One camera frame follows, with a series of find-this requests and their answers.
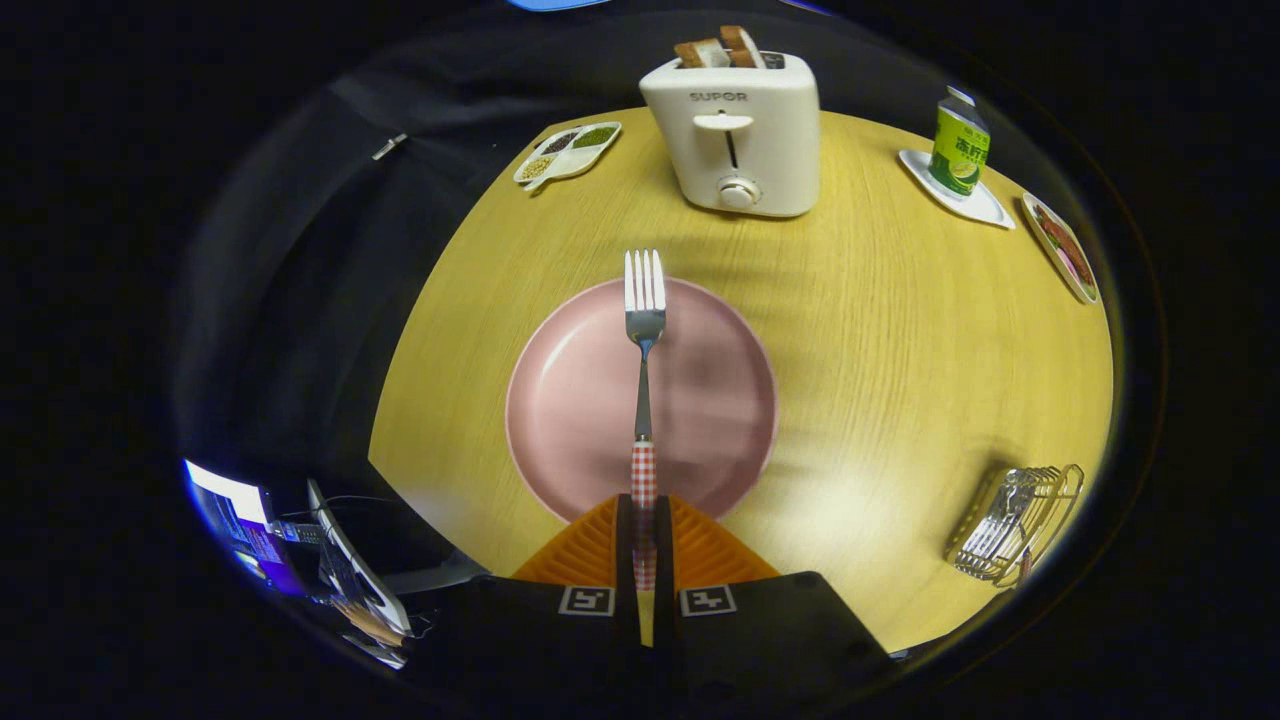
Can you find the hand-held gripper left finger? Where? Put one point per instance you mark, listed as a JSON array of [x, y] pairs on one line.
[[530, 650]]

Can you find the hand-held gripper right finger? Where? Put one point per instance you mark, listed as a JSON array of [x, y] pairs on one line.
[[780, 650]]

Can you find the white laptop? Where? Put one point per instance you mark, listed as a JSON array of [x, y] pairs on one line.
[[350, 570]]

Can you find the pink round plate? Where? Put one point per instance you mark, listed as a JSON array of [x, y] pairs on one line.
[[570, 420]]

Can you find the lit monitor screen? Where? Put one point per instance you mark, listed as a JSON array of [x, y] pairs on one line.
[[250, 540]]

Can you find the white square coaster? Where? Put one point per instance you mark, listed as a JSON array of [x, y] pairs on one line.
[[985, 210]]

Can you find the white divided condiment tray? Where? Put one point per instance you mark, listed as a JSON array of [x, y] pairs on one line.
[[560, 160]]

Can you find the red brown meat piece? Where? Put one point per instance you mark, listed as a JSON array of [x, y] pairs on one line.
[[1068, 250]]

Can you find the white plate with food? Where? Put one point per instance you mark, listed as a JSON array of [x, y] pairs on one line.
[[1032, 208]]

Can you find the white toaster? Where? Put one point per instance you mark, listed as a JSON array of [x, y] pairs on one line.
[[770, 130]]

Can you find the silver metal cloth clip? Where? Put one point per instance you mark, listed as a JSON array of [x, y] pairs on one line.
[[390, 147]]

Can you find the green label drink bottle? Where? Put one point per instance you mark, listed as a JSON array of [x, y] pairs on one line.
[[958, 150]]

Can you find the small toast bread slice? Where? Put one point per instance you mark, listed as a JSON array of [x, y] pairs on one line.
[[700, 52]]

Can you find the tall toast bread slice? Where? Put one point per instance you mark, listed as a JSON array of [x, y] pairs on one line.
[[743, 45]]

